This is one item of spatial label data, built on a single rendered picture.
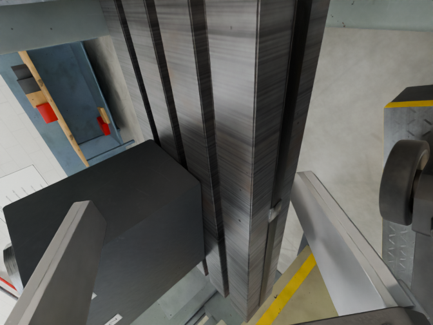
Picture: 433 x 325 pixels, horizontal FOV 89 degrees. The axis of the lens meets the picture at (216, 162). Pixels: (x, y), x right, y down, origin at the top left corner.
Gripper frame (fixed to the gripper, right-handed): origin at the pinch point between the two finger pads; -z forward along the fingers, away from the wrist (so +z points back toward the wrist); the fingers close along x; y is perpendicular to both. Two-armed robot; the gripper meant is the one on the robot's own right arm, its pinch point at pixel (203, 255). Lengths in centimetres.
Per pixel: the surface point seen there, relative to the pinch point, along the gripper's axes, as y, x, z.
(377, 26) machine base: 8, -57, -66
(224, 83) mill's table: -2.2, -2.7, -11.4
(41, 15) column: -3, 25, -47
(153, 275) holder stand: 23.2, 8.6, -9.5
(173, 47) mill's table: -3.7, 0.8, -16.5
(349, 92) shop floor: 38, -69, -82
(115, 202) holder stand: 10.4, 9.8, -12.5
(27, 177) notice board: 246, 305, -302
